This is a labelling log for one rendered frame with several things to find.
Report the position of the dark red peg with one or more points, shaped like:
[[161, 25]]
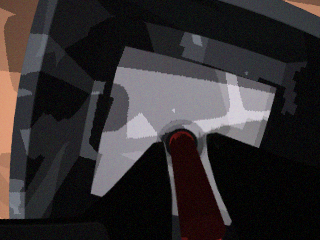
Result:
[[199, 215]]

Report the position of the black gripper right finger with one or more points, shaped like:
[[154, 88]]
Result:
[[267, 196]]

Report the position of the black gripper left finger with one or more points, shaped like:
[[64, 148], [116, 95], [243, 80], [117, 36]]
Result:
[[137, 207]]

